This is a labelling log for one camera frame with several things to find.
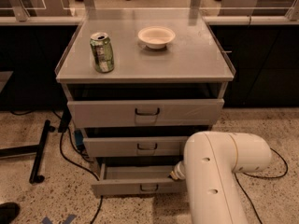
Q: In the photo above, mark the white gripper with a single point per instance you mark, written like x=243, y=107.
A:
x=176, y=173

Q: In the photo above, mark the grey bottom drawer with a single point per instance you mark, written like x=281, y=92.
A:
x=130, y=180

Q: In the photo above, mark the grey drawer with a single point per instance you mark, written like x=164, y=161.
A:
x=135, y=146
x=130, y=180
x=132, y=113

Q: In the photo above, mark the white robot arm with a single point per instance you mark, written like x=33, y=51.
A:
x=209, y=161

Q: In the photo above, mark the grey middle drawer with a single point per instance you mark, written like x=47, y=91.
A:
x=135, y=146

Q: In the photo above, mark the grey top drawer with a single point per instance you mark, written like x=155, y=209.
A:
x=132, y=113

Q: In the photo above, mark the grey drawer cabinet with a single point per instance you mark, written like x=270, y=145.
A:
x=189, y=67

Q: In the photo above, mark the blue power box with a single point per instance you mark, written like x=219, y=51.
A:
x=79, y=139

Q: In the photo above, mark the black metal stand base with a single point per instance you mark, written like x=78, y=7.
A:
x=36, y=150

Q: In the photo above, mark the white paper bowl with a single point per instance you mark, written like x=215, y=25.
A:
x=156, y=37

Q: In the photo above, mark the green soda can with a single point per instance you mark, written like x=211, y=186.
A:
x=102, y=52

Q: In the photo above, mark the black shoe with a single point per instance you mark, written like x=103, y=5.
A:
x=8, y=212

